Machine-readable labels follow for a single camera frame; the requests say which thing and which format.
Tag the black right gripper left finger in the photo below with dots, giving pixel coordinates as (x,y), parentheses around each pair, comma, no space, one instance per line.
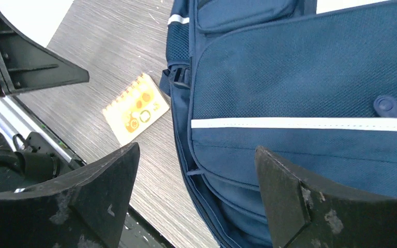
(86,207)

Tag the orange spiral notepad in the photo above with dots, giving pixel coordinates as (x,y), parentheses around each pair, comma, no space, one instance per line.
(135,109)

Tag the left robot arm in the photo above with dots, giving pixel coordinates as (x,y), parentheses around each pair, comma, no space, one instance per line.
(29,152)

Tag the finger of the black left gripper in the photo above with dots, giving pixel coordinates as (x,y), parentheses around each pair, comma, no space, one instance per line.
(27,66)

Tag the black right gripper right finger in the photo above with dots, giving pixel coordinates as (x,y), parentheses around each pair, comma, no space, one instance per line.
(304,209)

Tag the navy blue backpack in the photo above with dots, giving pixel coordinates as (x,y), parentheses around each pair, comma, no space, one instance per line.
(318,89)

